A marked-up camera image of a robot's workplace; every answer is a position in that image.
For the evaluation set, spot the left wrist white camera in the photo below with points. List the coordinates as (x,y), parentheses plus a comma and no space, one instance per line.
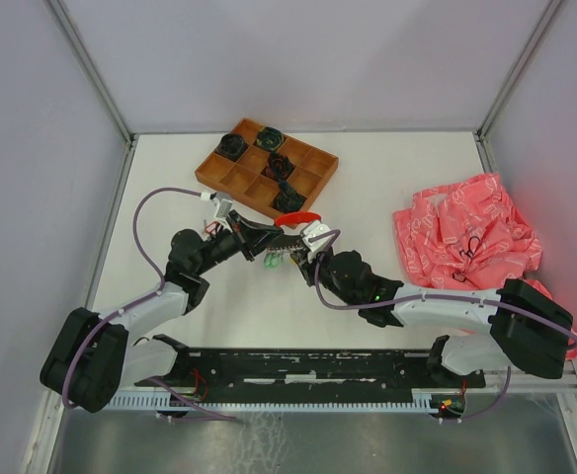
(222,204)

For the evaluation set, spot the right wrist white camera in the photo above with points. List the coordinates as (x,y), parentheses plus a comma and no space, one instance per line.
(317,236)

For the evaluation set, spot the dark floral rolled cloth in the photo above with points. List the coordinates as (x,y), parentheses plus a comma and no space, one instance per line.
(231,146)

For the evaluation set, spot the wrist white camera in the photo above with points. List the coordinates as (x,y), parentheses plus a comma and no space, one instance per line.
(317,236)
(222,204)

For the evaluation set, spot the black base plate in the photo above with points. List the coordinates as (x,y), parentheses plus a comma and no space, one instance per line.
(311,375)

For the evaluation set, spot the grey cable duct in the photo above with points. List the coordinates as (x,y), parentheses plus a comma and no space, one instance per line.
(163,401)

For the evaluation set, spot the green leaf rolled cloth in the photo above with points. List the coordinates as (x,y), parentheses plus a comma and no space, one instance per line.
(288,199)

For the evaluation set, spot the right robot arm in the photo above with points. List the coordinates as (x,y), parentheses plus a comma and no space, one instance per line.
(512,326)

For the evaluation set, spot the pink patterned cloth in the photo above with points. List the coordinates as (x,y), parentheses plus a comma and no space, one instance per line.
(466,236)

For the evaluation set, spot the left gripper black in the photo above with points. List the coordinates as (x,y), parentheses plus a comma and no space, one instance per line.
(251,238)

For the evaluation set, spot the orange flower rolled cloth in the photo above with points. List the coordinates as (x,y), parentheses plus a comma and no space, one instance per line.
(279,167)

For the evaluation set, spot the dark green rolled cloth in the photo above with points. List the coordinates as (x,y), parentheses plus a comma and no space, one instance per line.
(269,139)

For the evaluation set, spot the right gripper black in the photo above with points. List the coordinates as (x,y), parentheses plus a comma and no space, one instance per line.
(305,266)

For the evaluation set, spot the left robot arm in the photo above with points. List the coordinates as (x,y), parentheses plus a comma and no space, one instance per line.
(95,354)

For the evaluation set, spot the wooden compartment tray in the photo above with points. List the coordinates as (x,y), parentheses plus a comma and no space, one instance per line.
(245,182)

